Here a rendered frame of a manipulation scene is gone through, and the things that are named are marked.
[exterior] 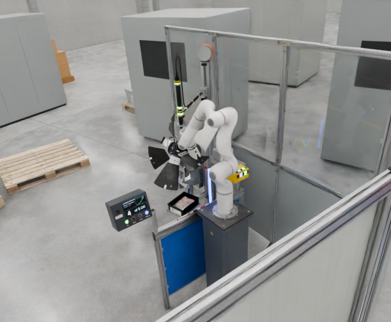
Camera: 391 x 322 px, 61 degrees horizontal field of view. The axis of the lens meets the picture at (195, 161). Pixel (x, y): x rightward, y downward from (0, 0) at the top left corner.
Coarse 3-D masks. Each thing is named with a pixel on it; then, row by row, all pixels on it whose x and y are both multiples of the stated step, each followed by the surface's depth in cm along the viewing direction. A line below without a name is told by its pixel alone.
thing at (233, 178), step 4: (240, 164) 283; (240, 168) 277; (248, 168) 277; (240, 172) 272; (232, 176) 273; (236, 176) 271; (244, 176) 277; (248, 176) 280; (232, 180) 275; (236, 180) 273; (240, 180) 276
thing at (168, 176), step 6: (168, 162) 287; (168, 168) 286; (174, 168) 286; (162, 174) 286; (168, 174) 285; (174, 174) 285; (156, 180) 286; (162, 180) 285; (168, 180) 284; (174, 180) 284; (162, 186) 284; (168, 186) 283; (174, 186) 282
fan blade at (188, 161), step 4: (184, 156) 278; (188, 156) 277; (204, 156) 272; (208, 156) 269; (184, 160) 273; (188, 160) 271; (192, 160) 270; (200, 160) 268; (204, 160) 266; (184, 164) 269; (188, 164) 268; (192, 164) 266; (196, 164) 265; (188, 168) 265; (192, 168) 264; (196, 168) 262; (188, 172) 262
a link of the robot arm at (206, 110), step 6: (204, 102) 216; (210, 102) 215; (198, 108) 221; (204, 108) 215; (210, 108) 209; (198, 114) 223; (204, 114) 221; (210, 114) 205; (216, 114) 204; (222, 114) 206; (210, 120) 204; (216, 120) 203; (222, 120) 205; (216, 126) 206
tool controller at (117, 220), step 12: (132, 192) 226; (144, 192) 222; (108, 204) 214; (120, 204) 214; (132, 204) 218; (144, 204) 223; (120, 216) 215; (132, 216) 219; (144, 216) 224; (120, 228) 216
